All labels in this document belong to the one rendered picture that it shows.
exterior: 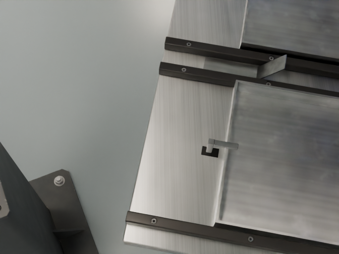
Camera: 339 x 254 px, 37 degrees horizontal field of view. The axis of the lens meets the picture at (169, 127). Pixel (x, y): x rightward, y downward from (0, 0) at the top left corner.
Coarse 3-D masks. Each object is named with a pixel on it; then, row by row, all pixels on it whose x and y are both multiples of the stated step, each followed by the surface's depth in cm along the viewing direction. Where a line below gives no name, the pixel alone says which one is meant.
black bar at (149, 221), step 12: (132, 216) 81; (144, 216) 81; (156, 216) 81; (156, 228) 81; (168, 228) 80; (180, 228) 80; (192, 228) 80; (204, 228) 80; (216, 228) 80; (216, 240) 81; (228, 240) 80; (240, 240) 80; (252, 240) 80; (264, 240) 80; (276, 240) 80; (288, 252) 80; (300, 252) 79; (312, 252) 79; (324, 252) 79; (336, 252) 79
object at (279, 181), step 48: (240, 96) 92; (288, 96) 91; (240, 144) 88; (288, 144) 89; (336, 144) 89; (240, 192) 85; (288, 192) 85; (336, 192) 85; (288, 240) 81; (336, 240) 82
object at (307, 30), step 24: (264, 0) 101; (288, 0) 102; (312, 0) 102; (336, 0) 102; (264, 24) 99; (288, 24) 99; (312, 24) 99; (336, 24) 100; (240, 48) 95; (264, 48) 94; (288, 48) 93; (312, 48) 97; (336, 48) 97
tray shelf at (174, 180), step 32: (192, 0) 101; (224, 0) 101; (192, 32) 98; (224, 32) 98; (192, 64) 95; (160, 96) 92; (192, 96) 92; (224, 96) 92; (160, 128) 89; (192, 128) 90; (224, 128) 90; (160, 160) 87; (192, 160) 87; (160, 192) 85; (192, 192) 85; (128, 224) 82
